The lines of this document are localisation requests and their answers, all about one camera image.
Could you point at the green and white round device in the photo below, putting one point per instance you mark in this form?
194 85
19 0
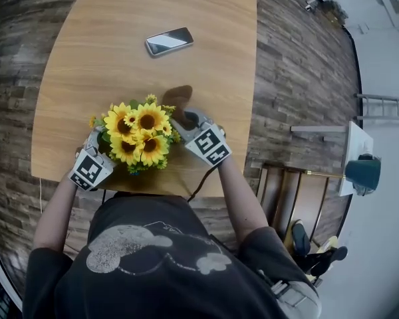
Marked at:
362 191

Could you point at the person's right forearm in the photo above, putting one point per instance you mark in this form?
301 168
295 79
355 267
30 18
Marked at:
242 201

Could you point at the grey waist pack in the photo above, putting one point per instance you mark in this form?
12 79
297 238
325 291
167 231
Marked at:
296 297

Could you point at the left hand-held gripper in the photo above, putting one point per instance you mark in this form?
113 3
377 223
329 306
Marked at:
89 169

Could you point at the black smartphone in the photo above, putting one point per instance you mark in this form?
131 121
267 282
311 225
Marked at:
169 42

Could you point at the black office chair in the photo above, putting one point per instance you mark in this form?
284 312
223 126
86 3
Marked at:
301 236

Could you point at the wooden table with white legs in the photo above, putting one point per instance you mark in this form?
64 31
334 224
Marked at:
119 18

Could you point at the person's right hand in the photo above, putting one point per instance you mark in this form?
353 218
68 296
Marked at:
222 130

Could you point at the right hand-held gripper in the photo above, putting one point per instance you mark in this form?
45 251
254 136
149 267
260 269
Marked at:
207 145

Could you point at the grey metal ladder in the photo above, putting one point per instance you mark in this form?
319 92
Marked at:
385 98

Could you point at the person's dark printed t-shirt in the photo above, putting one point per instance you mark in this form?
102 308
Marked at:
153 277

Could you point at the brown cloth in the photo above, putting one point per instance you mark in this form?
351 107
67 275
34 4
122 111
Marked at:
178 93

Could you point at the sunflower bouquet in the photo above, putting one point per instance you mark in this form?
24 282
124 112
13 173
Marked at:
136 135

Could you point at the white side table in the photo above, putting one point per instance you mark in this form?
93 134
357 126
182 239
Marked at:
360 138

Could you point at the yellow round table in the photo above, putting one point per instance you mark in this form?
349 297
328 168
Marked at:
330 241

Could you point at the person's left hand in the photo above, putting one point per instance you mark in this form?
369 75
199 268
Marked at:
78 152

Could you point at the cardboard box with clutter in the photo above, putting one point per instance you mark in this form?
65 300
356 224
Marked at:
334 12

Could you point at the person's left forearm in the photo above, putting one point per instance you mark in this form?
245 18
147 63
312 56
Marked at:
54 214

